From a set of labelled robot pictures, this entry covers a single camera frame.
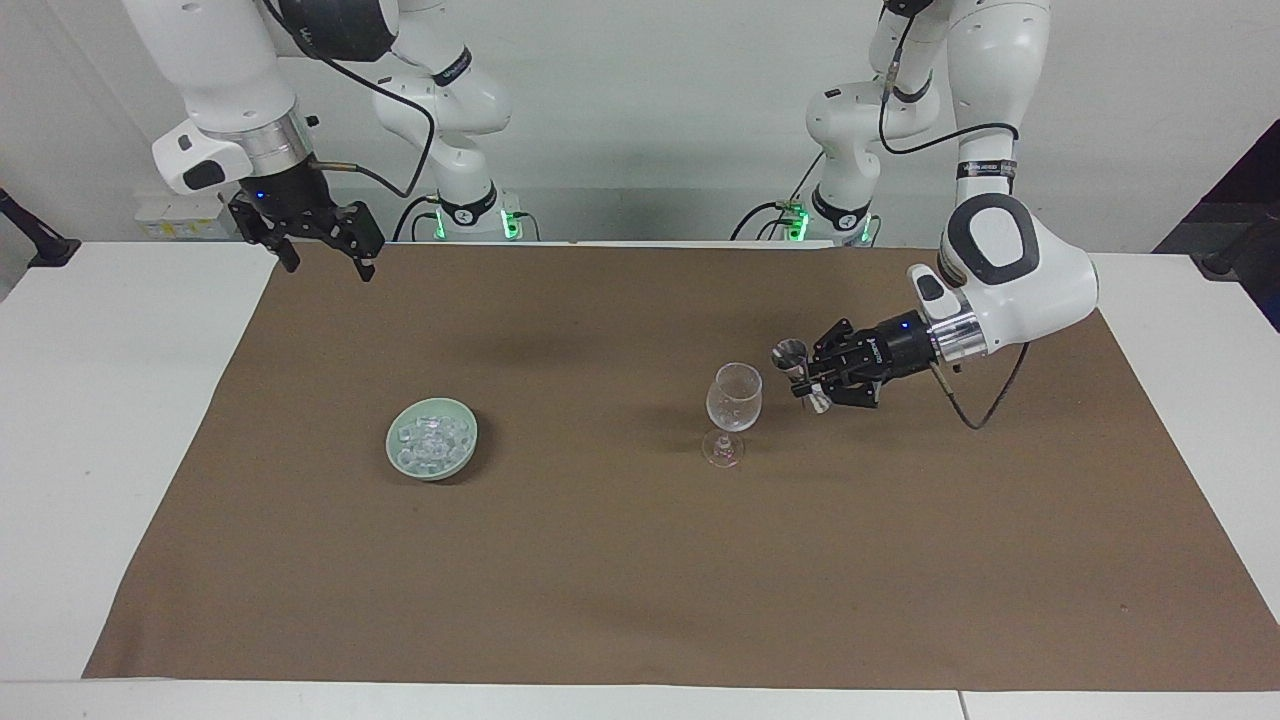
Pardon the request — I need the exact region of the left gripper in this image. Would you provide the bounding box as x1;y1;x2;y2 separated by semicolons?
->
799;312;942;409

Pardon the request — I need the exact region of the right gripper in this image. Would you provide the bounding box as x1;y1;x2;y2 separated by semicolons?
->
227;160;387;284

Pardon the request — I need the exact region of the silver metal jigger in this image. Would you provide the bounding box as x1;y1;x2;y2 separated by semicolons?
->
770;339;832;414

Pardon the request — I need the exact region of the clear wine glass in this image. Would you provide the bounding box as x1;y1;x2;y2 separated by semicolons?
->
702;362;764;470

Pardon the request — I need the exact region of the pale green bowl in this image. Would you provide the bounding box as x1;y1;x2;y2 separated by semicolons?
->
385;397;480;483

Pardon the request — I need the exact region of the black stand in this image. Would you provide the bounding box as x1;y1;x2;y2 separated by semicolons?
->
0;188;82;268
1199;215;1280;279

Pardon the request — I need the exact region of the black cable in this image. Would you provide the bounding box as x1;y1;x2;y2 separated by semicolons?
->
262;0;438;200
392;194;442;243
877;8;1021;157
730;150;829;242
928;342;1032;431

